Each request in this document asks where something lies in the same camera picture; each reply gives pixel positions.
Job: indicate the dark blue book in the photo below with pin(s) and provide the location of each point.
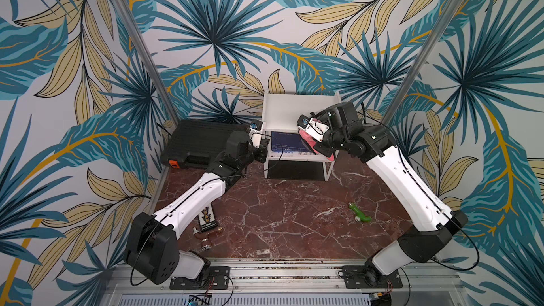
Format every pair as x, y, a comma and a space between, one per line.
288, 143

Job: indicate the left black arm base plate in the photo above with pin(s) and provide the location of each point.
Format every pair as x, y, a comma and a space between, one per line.
212, 278

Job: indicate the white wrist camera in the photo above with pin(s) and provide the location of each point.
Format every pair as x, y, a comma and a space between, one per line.
311, 128
255, 132

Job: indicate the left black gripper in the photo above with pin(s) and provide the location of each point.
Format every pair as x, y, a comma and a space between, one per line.
261, 149

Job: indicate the black plastic tool case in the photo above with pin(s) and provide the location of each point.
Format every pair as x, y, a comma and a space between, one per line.
196, 143

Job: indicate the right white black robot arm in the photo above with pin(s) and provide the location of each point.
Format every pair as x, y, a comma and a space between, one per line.
434, 224

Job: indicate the green plastic tool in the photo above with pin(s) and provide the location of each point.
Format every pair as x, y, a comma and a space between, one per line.
360, 216

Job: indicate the black card with yellow pattern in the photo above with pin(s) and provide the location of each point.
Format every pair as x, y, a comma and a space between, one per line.
207, 219

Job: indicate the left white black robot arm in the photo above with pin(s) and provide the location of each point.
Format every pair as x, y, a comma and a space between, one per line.
152, 244

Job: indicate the pink cloth with black trim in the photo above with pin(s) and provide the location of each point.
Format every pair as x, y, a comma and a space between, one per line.
309, 141

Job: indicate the aluminium front rail frame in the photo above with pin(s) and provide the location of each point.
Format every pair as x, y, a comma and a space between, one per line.
293, 282

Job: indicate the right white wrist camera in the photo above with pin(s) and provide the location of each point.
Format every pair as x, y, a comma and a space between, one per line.
311, 128

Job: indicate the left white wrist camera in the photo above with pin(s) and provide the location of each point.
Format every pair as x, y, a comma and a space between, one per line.
255, 132

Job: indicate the white two-tier bookshelf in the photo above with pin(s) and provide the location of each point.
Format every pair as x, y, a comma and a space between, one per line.
280, 115

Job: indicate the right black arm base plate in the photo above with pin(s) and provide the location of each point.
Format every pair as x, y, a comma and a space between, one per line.
368, 277

